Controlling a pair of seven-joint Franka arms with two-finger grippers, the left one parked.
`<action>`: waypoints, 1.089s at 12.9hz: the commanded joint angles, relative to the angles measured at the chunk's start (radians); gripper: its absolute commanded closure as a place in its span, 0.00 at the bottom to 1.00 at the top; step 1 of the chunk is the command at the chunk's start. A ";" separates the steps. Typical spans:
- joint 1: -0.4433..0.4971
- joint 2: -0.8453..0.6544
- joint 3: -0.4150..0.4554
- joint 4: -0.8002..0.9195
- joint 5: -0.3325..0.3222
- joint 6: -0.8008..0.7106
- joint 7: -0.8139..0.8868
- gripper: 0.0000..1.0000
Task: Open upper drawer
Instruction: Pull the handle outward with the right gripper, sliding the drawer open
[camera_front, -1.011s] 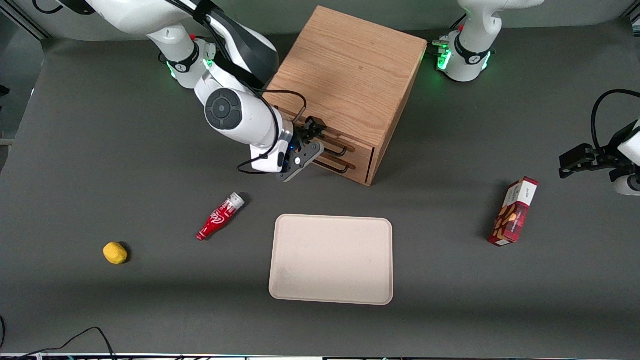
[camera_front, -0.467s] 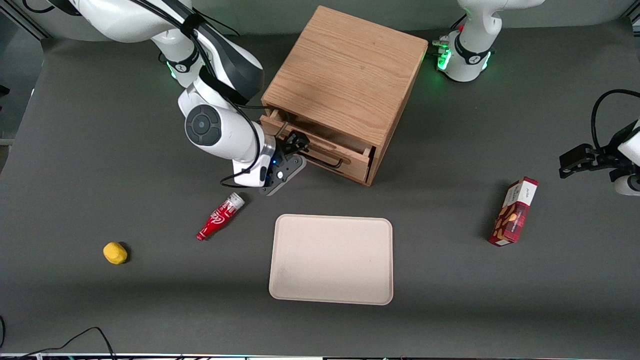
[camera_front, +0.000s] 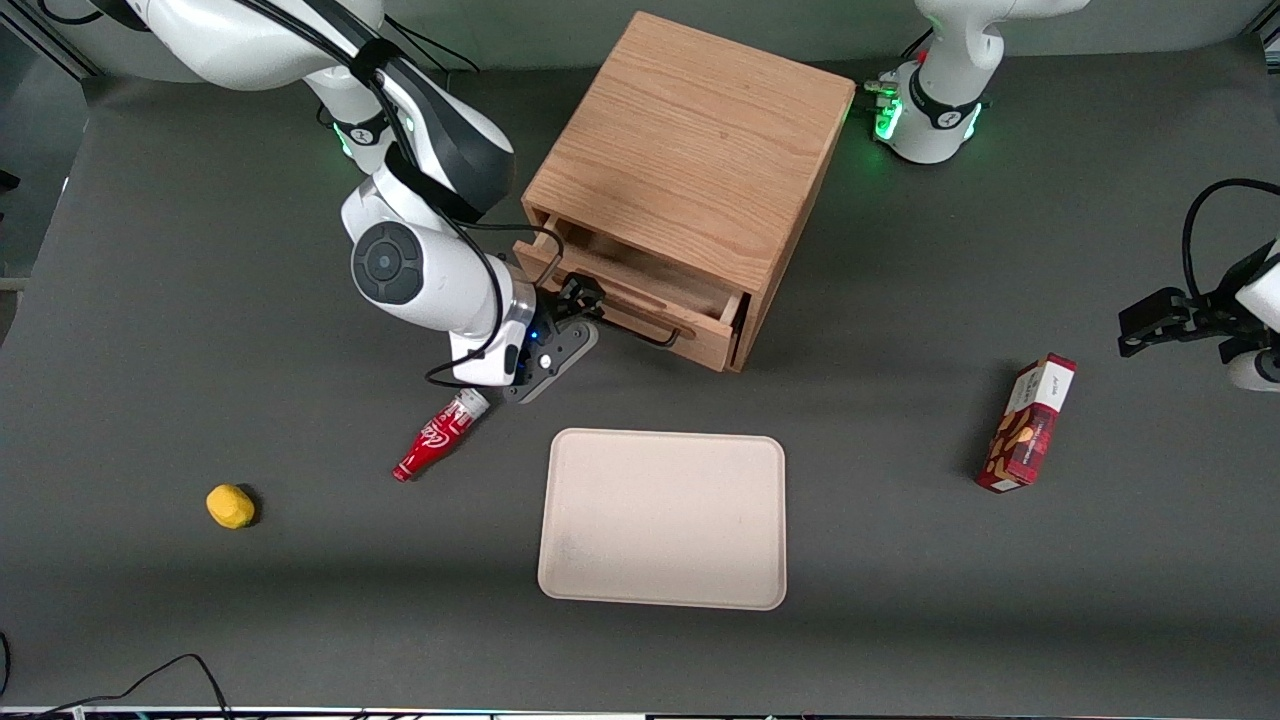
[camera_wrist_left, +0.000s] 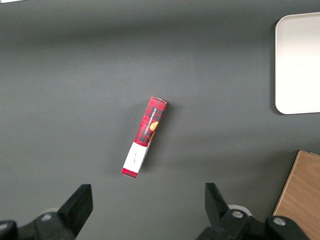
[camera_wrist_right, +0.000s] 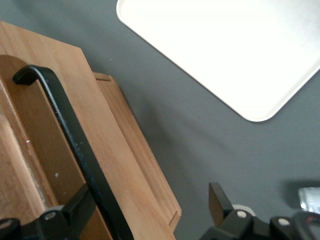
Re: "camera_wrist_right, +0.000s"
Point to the wooden box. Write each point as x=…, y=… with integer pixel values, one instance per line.
x=105, y=140

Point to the wooden drawer cabinet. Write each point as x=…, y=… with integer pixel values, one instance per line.
x=10, y=180

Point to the cream rectangular tray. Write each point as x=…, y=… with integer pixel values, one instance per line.
x=225, y=50

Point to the wooden drawer front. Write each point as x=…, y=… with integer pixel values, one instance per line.
x=140, y=160

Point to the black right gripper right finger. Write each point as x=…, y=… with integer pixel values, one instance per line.
x=217, y=202

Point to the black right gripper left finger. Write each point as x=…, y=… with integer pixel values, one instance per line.
x=80, y=212

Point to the red cola bottle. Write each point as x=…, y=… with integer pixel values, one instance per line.
x=310, y=198

